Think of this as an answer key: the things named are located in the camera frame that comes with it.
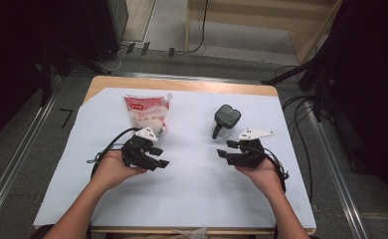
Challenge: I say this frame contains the clear jar with black lid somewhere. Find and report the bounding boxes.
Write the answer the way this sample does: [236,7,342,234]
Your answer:
[211,104,243,140]

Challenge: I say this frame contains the hand-held gripper cable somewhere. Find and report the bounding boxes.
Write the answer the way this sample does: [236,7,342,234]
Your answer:
[260,145,291,194]
[86,126,140,180]

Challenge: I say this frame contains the left hand-held gripper cable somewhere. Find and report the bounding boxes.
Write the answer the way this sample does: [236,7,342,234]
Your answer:
[86,126,140,180]

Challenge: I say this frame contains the person's left hand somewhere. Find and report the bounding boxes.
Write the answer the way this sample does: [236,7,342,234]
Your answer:
[91,149,148,192]

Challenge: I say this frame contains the black cabinet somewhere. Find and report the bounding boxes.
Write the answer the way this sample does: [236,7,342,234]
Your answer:
[82,0,129,63]

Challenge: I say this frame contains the black metal stand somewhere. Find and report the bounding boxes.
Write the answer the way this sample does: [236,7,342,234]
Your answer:
[261,49,336,122]

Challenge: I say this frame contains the white floor cable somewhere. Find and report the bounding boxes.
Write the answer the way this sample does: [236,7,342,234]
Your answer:
[98,46,130,73]

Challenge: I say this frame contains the light wooden frame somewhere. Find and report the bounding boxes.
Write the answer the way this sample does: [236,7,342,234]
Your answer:
[184,0,344,65]

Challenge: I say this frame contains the black curtain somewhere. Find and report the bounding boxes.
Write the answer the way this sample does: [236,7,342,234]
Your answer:
[0,0,88,151]
[314,0,388,218]

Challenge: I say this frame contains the red and white spout pouch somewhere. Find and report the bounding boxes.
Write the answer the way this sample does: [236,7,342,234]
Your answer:
[121,93,174,136]

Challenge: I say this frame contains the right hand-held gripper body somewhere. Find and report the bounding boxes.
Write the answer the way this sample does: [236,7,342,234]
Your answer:
[233,127,276,169]

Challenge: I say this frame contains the metal floor rail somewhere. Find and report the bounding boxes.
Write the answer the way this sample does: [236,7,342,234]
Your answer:
[0,76,66,227]
[304,99,369,239]

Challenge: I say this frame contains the right hand-held gripper cable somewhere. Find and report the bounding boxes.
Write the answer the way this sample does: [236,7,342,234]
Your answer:
[260,145,291,194]

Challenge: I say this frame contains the white paper sheet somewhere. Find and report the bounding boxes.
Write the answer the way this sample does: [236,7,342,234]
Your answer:
[33,87,317,230]

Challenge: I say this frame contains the black hanging cable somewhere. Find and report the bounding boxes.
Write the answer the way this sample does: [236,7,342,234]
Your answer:
[183,0,210,55]

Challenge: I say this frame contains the wooden table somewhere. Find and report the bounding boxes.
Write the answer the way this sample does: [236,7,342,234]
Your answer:
[32,75,317,236]

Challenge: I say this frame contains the black floor cables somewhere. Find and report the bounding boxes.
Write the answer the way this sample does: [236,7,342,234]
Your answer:
[274,64,316,204]

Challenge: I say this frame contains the person's right hand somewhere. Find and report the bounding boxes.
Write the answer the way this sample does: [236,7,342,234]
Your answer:
[235,158,287,197]

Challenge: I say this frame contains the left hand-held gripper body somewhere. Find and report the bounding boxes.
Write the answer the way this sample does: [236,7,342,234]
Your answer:
[120,126,160,169]

